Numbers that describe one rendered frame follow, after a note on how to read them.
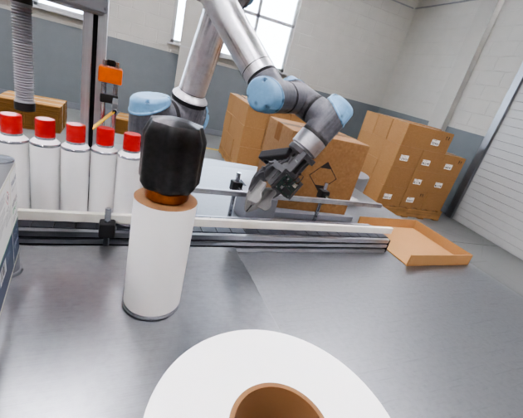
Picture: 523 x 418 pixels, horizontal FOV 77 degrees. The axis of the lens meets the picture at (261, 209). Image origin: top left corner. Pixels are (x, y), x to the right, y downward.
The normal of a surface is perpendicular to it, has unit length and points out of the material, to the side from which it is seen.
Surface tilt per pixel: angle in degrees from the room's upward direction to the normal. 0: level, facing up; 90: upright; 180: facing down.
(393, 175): 90
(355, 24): 90
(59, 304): 0
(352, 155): 90
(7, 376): 0
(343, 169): 90
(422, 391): 0
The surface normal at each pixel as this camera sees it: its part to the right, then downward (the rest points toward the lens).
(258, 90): -0.58, 0.22
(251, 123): 0.29, 0.44
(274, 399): -0.04, 0.37
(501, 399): 0.24, -0.90
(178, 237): 0.63, 0.44
